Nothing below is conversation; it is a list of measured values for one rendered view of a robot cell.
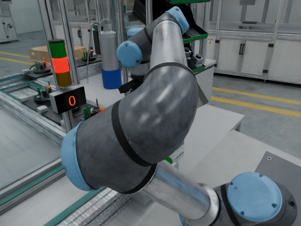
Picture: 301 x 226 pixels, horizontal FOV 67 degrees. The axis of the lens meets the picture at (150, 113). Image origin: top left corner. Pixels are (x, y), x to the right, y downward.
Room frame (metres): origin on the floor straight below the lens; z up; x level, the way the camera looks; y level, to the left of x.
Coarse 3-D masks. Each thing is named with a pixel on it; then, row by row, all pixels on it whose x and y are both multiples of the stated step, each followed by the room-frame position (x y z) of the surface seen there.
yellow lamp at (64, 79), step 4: (64, 72) 0.78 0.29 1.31; (68, 72) 0.78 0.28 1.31; (56, 76) 0.77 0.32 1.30; (60, 76) 0.77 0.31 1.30; (64, 76) 0.77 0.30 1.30; (68, 76) 0.78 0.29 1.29; (56, 80) 0.78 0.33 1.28; (60, 80) 0.77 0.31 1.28; (64, 80) 0.77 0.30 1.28; (68, 80) 0.78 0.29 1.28; (60, 84) 0.77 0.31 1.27; (64, 84) 0.77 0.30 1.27; (68, 84) 0.77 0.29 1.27
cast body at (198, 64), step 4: (192, 56) 1.15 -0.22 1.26; (196, 56) 1.13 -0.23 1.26; (200, 56) 1.13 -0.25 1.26; (192, 60) 1.14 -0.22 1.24; (196, 60) 1.12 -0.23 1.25; (200, 60) 1.13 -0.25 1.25; (188, 64) 1.17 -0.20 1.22; (192, 64) 1.14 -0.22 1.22; (196, 64) 1.13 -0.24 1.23; (200, 64) 1.14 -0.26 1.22; (192, 68) 1.14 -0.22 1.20; (196, 68) 1.12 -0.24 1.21
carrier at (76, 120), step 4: (96, 100) 1.08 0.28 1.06; (84, 108) 1.04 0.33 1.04; (88, 108) 1.06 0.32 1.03; (92, 108) 1.02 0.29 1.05; (84, 112) 1.04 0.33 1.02; (88, 112) 1.13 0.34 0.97; (92, 112) 1.01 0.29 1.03; (80, 116) 1.09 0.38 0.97; (84, 116) 1.05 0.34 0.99; (88, 116) 1.05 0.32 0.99; (76, 120) 1.05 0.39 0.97; (80, 120) 1.01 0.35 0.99; (84, 120) 0.99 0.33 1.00; (76, 124) 1.00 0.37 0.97
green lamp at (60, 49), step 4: (52, 44) 0.77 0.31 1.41; (56, 44) 0.77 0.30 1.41; (60, 44) 0.77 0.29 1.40; (64, 44) 0.80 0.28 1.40; (52, 48) 0.77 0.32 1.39; (56, 48) 0.77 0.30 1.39; (60, 48) 0.77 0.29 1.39; (64, 48) 0.79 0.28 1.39; (52, 52) 0.77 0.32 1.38; (56, 52) 0.77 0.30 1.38; (60, 52) 0.77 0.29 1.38; (64, 52) 0.78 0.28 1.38; (52, 56) 0.77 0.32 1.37; (56, 56) 0.77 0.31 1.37; (60, 56) 0.77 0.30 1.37; (64, 56) 0.78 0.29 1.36
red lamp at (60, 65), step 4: (52, 60) 0.77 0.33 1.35; (56, 60) 0.77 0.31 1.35; (60, 60) 0.77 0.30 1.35; (64, 60) 0.78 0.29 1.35; (56, 64) 0.77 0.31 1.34; (60, 64) 0.77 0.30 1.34; (64, 64) 0.77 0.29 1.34; (68, 64) 0.79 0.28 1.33; (56, 68) 0.77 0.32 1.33; (60, 68) 0.77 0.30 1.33; (64, 68) 0.77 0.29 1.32; (68, 68) 0.79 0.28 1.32; (56, 72) 0.77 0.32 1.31; (60, 72) 0.77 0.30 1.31
